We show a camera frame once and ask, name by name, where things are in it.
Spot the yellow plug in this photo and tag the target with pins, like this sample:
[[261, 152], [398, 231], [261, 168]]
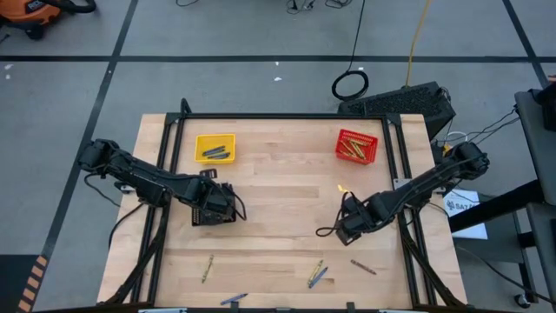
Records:
[[446, 149]]

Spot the orange shop vacuum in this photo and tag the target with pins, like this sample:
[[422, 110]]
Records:
[[26, 13]]

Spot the grey metal cart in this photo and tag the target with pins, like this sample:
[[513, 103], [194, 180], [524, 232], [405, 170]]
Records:
[[538, 143]]

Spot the black edge clamp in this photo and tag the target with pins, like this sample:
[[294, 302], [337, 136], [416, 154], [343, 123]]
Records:
[[234, 307], [351, 307]]

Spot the black caster wheel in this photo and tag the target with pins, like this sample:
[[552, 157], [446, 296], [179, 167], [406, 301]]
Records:
[[521, 300]]

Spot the yellow plastic basket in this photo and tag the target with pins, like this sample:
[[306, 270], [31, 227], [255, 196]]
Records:
[[202, 158]]

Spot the black plastic basket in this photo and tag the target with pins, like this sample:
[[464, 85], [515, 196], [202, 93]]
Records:
[[196, 217]]

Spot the black metal beam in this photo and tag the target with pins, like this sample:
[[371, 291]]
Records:
[[495, 208]]

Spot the black device on cart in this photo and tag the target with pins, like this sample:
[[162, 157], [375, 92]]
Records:
[[547, 106]]

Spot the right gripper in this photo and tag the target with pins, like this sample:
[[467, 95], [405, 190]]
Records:
[[356, 217]]

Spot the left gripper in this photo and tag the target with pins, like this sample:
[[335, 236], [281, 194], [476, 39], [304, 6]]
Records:
[[217, 202]]

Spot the silver aluminium rail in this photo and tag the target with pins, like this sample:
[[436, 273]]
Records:
[[393, 311], [163, 311]]

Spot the red plastic basket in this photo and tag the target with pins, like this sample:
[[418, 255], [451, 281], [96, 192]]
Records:
[[371, 156]]

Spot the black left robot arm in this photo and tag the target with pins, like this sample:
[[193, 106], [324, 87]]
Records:
[[143, 176]]

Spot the white paper sign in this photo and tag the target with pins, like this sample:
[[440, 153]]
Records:
[[467, 217]]

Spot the black orange striped floor mat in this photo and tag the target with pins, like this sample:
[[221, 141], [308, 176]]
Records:
[[17, 282]]

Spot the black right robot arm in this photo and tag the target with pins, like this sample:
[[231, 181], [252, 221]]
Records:
[[434, 178]]

